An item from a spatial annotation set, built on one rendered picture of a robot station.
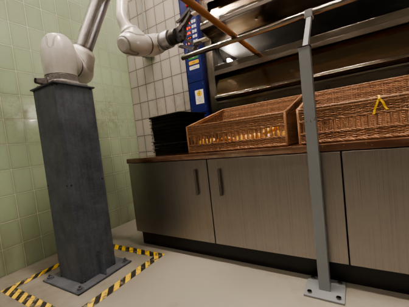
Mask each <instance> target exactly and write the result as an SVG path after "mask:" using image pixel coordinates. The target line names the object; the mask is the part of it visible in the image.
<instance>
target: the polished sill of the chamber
mask: <svg viewBox="0 0 409 307"><path fill-rule="evenodd" d="M405 16H409V7H407V8H405V9H402V10H398V11H395V12H391V13H387V14H385V15H381V16H378V17H375V18H371V19H367V20H365V21H361V22H359V23H355V24H351V25H349V26H345V27H341V28H339V29H335V30H332V31H328V32H325V33H323V34H319V35H315V36H312V37H310V44H312V43H316V42H319V41H323V40H326V39H329V38H333V37H337V36H340V35H344V34H348V33H350V32H354V31H356V30H360V29H364V28H367V27H371V26H375V25H378V24H382V23H385V22H389V21H392V20H395V19H399V18H403V17H405ZM302 44H303V39H302V40H299V41H295V42H292V43H289V44H285V45H282V46H279V47H276V48H273V49H269V50H266V51H262V52H259V53H256V54H253V55H249V56H246V57H242V58H239V59H236V60H233V61H230V62H226V63H222V64H220V65H216V66H214V71H219V70H221V69H225V68H229V67H232V66H236V65H239V64H242V63H246V62H250V61H253V60H257V59H260V58H264V57H267V56H270V55H274V54H278V53H280V52H284V51H288V50H291V49H295V48H297V47H300V46H302Z"/></svg>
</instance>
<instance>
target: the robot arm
mask: <svg viewBox="0 0 409 307"><path fill-rule="evenodd" d="M110 1H111V0H90V1H89V4H88V7H87V10H86V13H85V16H84V18H83V21H82V25H81V27H80V30H79V33H78V35H77V39H76V41H75V44H72V42H71V41H70V40H69V38H68V37H66V36H64V35H63V34H58V33H49V34H46V35H45V36H44V37H43V39H42V41H41V44H40V57H41V65H42V69H43V73H44V78H34V80H33V81H34V83H36V84H39V85H43V84H45V83H48V82H50V81H52V80H54V81H59V82H66V83H74V84H78V85H86V86H88V84H87V83H89V82H90V81H91V80H92V79H93V77H94V63H95V56H94V54H93V49H94V46H95V43H96V41H97V37H98V35H99V32H100V29H101V27H102V23H103V20H104V17H105V15H106V12H107V9H108V6H109V3H110ZM127 11H128V0H116V19H117V23H118V25H119V28H120V30H121V32H120V35H119V37H118V39H117V46H118V48H119V50H120V51H121V52H122V53H124V54H126V55H129V56H134V57H142V56H145V57H154V56H157V55H159V54H162V53H163V52H164V51H166V50H168V49H171V48H174V47H175V45H177V44H180V45H179V46H178V47H179V48H181V49H184V48H185V49H190V50H193V51H196V50H197V49H196V48H197V47H198V46H199V45H201V44H202V42H204V41H208V40H209V38H207V37H203V38H201V39H199V40H195V41H194V43H193V42H192V41H190V40H188V39H187V38H186V36H187V34H186V28H187V25H188V24H189V21H190V20H191V18H192V17H193V16H196V15H199V14H198V13H197V12H196V11H194V10H192V9H190V8H187V10H186V11H185V12H184V13H183V14H182V16H181V17H180V18H179V19H178V20H176V23H177V27H176V28H174V29H171V30H165V31H163V32H160V33H158V34H144V33H143V32H142V31H141V30H140V29H139V28H138V27H137V26H134V25H132V24H131V23H130V22H129V20H128V18H127ZM183 26H184V27H183ZM184 40H185V41H186V42H188V43H190V44H191V45H193V47H191V46H186V45H184V44H182V43H183V41H184Z"/></svg>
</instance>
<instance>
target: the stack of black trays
mask: <svg viewBox="0 0 409 307"><path fill-rule="evenodd" d="M205 114H206V113H203V112H191V111H178V112H174V113H169V114H165V115H160V116H155V117H151V118H149V119H151V121H149V122H152V124H150V125H151V126H152V128H150V129H152V131H153V135H151V136H153V137H154V138H152V139H154V141H155V142H151V143H153V144H154V145H153V146H155V148H154V150H155V152H153V153H155V155H167V154H183V153H188V152H189V151H188V145H187V135H186V126H189V125H191V124H193V123H195V122H197V121H199V120H201V119H203V118H205V117H206V116H205Z"/></svg>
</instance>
